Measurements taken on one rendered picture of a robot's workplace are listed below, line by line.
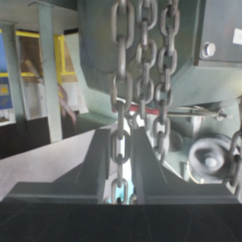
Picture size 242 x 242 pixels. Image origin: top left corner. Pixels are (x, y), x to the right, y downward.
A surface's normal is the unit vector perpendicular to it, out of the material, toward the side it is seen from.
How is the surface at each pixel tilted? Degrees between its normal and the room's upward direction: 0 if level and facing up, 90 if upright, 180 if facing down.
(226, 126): 90
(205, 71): 45
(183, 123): 90
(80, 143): 90
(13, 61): 90
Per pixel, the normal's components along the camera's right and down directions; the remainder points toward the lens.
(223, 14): 0.49, 0.26
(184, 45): -0.87, 0.13
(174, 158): -0.66, 0.21
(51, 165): 0.76, 0.21
